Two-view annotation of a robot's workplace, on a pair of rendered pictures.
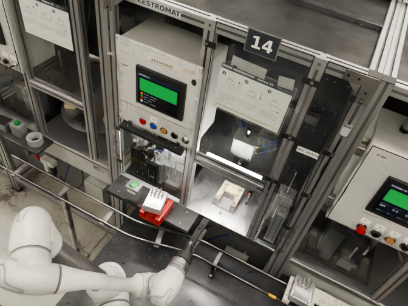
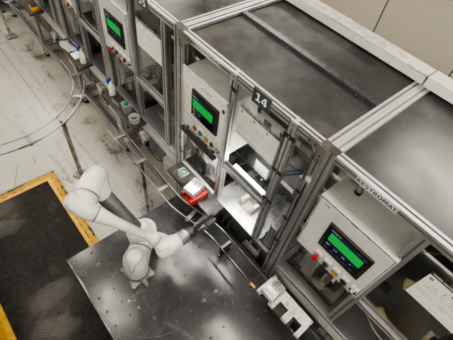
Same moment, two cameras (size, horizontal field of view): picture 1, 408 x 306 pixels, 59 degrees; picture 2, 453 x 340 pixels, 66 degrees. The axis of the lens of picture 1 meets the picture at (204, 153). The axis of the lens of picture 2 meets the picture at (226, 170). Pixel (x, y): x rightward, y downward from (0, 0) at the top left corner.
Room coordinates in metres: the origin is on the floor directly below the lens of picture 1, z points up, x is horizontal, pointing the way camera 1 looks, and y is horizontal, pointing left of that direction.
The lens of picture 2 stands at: (-0.06, -0.54, 3.08)
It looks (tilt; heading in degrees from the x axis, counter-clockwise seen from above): 52 degrees down; 23
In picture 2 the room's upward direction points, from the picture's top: 10 degrees clockwise
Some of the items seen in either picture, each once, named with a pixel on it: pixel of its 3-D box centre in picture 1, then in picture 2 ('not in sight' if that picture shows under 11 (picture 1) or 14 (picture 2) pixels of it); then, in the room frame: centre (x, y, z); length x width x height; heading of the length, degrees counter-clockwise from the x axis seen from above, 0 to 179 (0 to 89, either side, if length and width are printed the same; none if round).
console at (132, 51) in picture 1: (168, 84); (217, 106); (1.43, 0.22, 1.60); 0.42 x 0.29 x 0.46; 71
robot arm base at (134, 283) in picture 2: not in sight; (138, 272); (0.56, 0.23, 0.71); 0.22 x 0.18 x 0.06; 71
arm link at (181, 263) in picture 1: (179, 266); (183, 236); (0.77, 0.02, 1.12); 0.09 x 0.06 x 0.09; 70
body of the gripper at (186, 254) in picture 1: (187, 253); (193, 230); (0.84, -0.01, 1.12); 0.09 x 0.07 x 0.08; 160
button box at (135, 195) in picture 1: (135, 190); (184, 175); (1.26, 0.34, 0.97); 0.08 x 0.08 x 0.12; 71
